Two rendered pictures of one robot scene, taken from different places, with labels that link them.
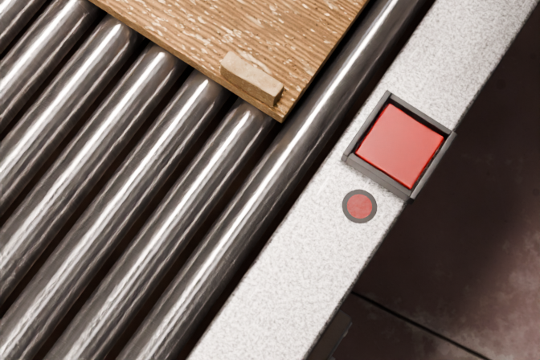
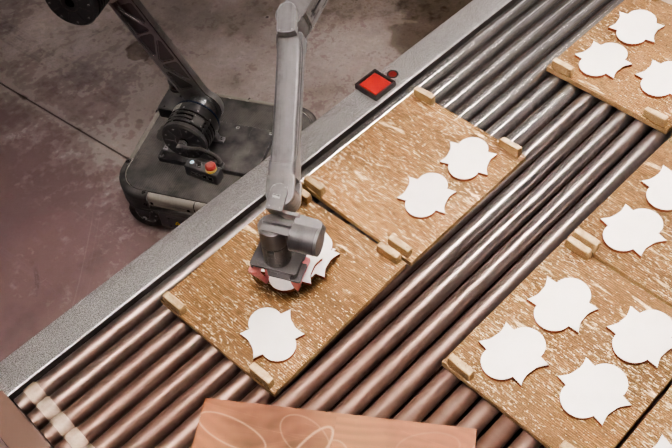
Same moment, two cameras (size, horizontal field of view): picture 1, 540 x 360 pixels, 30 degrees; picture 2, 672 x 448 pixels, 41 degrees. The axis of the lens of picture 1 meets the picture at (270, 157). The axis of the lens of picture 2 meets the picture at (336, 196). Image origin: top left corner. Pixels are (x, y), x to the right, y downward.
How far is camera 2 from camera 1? 2.16 m
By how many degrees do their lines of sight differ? 58
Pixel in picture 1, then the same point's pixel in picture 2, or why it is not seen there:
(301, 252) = (414, 64)
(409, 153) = (372, 81)
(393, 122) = (375, 89)
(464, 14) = (338, 123)
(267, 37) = (415, 112)
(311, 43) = (400, 109)
